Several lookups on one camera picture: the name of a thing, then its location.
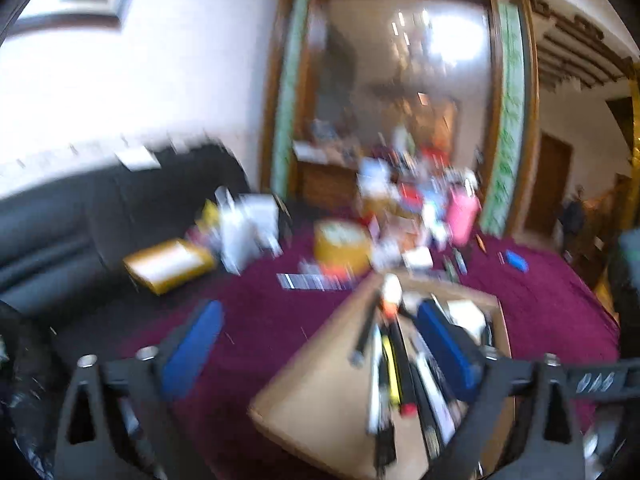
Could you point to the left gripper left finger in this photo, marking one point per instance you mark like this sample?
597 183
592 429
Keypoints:
116 420

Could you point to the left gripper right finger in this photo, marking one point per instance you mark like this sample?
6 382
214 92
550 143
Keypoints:
544 444

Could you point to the purple velvet tablecloth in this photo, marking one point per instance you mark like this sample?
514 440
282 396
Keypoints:
547 310

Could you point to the white marker pen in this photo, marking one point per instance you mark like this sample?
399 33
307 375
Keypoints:
438 404

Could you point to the black pen in tray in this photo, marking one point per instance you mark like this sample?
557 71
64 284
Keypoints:
429 429

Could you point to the red capped black marker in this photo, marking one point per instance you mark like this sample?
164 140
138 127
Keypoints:
407 395

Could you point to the yellow flat box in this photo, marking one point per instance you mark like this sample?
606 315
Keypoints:
168 265

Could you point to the white square box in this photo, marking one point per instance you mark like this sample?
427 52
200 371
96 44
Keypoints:
466 314

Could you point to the yellow highlighter pen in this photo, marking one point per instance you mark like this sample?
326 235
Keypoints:
391 372

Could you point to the blue lighter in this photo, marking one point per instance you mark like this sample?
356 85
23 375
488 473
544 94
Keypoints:
516 261

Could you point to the cardboard tray box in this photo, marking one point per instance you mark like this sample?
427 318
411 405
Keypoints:
317 406

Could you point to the black leather sofa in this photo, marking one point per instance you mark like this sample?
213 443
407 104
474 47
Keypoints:
63 242

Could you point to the person in dark jacket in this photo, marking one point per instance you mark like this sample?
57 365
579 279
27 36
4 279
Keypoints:
572 220

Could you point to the green black flashlight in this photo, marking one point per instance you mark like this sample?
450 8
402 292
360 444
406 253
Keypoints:
450 269

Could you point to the long black pen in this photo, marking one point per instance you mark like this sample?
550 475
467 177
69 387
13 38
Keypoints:
366 329

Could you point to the orange white glue bottle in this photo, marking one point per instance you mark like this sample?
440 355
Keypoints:
391 296

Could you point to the white shopping bag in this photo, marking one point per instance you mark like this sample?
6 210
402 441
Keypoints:
248 226

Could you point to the wooden door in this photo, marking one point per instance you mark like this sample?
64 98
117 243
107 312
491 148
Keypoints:
549 187

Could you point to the pink knitted cup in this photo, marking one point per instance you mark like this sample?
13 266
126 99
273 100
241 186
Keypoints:
463 208

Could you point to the bamboo painted glass panel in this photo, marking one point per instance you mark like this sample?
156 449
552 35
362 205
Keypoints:
504 172

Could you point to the brown packing tape roll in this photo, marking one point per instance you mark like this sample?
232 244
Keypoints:
342 244

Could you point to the yellow handled screwdriver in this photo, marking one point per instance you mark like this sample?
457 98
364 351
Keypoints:
481 244

